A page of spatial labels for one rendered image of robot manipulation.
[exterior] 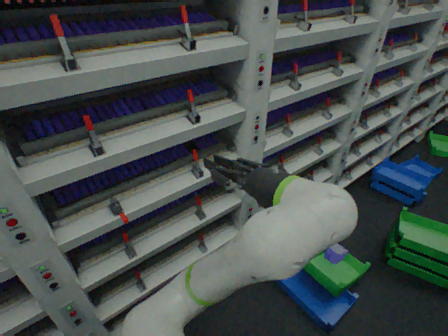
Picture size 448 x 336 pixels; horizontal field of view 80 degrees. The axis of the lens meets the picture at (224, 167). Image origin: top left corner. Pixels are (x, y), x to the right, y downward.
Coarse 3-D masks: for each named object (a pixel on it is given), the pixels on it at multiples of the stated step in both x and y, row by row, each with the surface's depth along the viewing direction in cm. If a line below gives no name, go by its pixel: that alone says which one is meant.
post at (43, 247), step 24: (0, 144) 50; (0, 168) 51; (0, 192) 52; (24, 192) 55; (24, 216) 57; (0, 240) 57; (48, 240) 63; (24, 264) 62; (72, 288) 75; (48, 312) 73
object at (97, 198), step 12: (216, 144) 95; (192, 156) 89; (204, 156) 92; (168, 168) 84; (132, 180) 79; (144, 180) 81; (108, 192) 75; (120, 192) 78; (132, 192) 78; (72, 204) 71; (84, 204) 72; (60, 216) 69
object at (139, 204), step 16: (224, 128) 98; (240, 144) 94; (192, 176) 87; (208, 176) 88; (48, 192) 74; (128, 192) 79; (144, 192) 80; (160, 192) 81; (176, 192) 82; (48, 208) 68; (128, 208) 75; (144, 208) 78; (48, 224) 66; (80, 224) 70; (96, 224) 71; (112, 224) 73; (64, 240) 67; (80, 240) 70
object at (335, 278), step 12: (324, 252) 142; (312, 264) 121; (324, 264) 132; (348, 264) 139; (360, 264) 134; (312, 276) 121; (324, 276) 117; (336, 276) 126; (348, 276) 129; (360, 276) 127; (336, 288) 113; (348, 288) 121
